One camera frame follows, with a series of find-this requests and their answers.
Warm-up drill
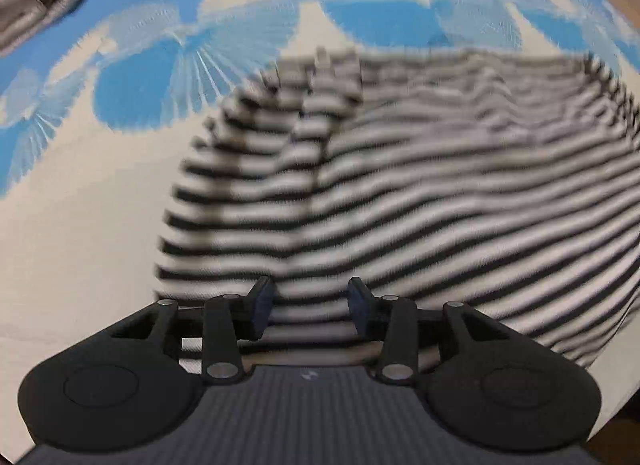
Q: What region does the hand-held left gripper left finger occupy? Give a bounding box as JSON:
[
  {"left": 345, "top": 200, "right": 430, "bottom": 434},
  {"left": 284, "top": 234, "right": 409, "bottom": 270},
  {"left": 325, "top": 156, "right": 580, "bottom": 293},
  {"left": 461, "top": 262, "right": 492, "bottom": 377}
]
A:
[{"left": 111, "top": 276, "right": 277, "bottom": 387}]

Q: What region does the black white striped hoodie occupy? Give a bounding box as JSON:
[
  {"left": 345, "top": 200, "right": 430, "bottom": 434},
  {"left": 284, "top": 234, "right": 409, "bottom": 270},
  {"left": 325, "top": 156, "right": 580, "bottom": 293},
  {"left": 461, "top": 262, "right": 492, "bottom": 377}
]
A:
[{"left": 152, "top": 44, "right": 640, "bottom": 371}]

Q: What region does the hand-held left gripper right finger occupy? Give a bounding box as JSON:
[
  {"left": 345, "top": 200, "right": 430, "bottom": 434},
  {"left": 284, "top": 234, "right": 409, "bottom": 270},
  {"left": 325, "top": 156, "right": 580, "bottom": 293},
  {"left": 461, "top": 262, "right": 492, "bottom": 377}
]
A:
[{"left": 347, "top": 276, "right": 507, "bottom": 387}]

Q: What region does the blue white printed bedsheet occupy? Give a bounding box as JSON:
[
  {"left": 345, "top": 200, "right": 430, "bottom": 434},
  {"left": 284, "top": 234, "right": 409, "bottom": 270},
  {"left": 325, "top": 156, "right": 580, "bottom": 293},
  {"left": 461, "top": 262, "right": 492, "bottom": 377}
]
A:
[{"left": 0, "top": 0, "right": 640, "bottom": 465}]

